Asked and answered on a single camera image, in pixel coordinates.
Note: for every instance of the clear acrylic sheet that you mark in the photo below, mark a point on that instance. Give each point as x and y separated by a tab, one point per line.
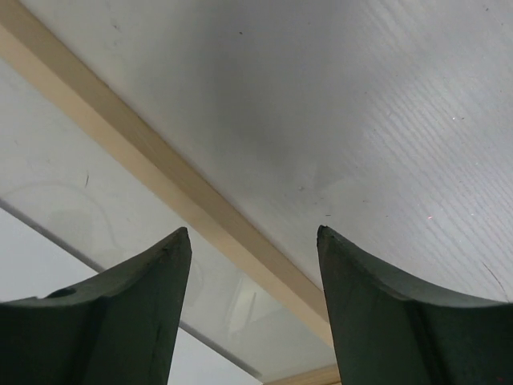
58	179

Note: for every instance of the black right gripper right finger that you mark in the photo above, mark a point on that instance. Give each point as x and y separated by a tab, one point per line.
390	327

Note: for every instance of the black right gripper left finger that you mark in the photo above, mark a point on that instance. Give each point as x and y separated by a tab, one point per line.
118	327

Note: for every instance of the light wooden picture frame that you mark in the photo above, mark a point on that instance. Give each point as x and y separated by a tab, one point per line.
39	42

